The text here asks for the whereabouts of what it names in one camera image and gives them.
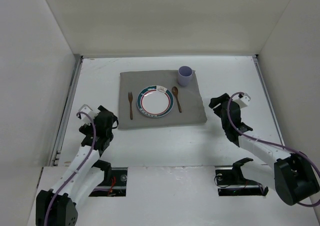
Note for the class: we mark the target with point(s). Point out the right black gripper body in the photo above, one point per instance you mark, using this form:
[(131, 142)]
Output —
[(222, 104)]

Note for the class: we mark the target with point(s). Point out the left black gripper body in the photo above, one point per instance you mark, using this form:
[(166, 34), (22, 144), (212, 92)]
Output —
[(107, 114)]

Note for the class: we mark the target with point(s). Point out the grey cloth placemat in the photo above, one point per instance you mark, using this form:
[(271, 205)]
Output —
[(193, 111)]

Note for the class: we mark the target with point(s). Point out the brown wooden fork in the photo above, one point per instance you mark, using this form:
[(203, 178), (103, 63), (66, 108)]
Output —
[(130, 98)]

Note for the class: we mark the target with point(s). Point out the lilac plastic cup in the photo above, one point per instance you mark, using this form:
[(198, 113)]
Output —
[(185, 75)]

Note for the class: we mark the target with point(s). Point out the brown wooden spoon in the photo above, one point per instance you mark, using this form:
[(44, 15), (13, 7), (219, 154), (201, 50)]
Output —
[(176, 95)]

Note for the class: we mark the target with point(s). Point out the white plate green rim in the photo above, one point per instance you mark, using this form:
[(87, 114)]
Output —
[(155, 101)]

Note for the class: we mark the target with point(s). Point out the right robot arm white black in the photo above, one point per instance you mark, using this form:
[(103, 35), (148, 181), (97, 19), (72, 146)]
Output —
[(289, 172)]

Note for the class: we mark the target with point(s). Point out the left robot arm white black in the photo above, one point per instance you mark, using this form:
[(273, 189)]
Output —
[(59, 205)]

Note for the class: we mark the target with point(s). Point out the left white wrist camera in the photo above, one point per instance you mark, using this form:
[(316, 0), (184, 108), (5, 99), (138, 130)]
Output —
[(86, 114)]

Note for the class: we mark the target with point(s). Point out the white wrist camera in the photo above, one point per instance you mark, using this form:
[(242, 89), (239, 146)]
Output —
[(243, 100), (86, 114)]

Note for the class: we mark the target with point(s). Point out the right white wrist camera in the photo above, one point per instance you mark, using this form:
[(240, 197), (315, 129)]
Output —
[(243, 100)]

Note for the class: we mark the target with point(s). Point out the left aluminium table rail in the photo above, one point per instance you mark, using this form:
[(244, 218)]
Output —
[(58, 143)]

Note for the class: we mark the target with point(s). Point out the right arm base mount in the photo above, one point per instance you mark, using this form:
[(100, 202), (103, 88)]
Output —
[(230, 181)]

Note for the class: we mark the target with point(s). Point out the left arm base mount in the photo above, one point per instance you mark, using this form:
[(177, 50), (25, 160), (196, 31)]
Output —
[(114, 183)]

